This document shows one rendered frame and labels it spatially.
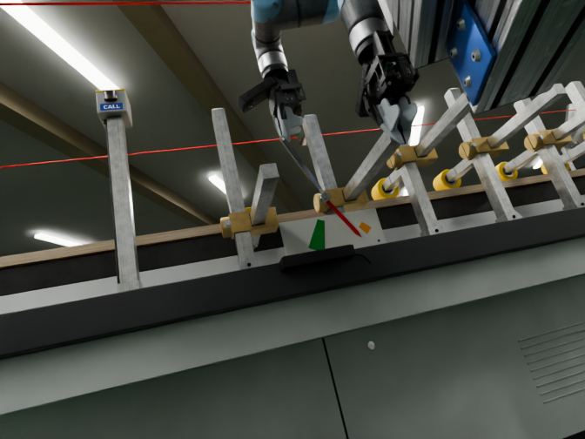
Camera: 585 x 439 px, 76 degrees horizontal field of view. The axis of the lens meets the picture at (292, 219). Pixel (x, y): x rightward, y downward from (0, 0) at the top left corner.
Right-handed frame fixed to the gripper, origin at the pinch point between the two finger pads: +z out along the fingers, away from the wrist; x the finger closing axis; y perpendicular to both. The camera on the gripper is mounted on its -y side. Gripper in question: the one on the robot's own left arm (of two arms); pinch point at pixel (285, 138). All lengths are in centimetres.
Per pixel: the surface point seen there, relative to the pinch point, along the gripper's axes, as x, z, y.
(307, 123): 6.0, -7.8, 9.4
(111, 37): 191, -235, -69
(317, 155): 6.0, 2.6, 9.5
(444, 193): 27, 12, 59
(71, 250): 26, 11, -58
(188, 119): 316, -234, -14
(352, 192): 0.0, 17.0, 13.1
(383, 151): -19.1, 16.9, 13.2
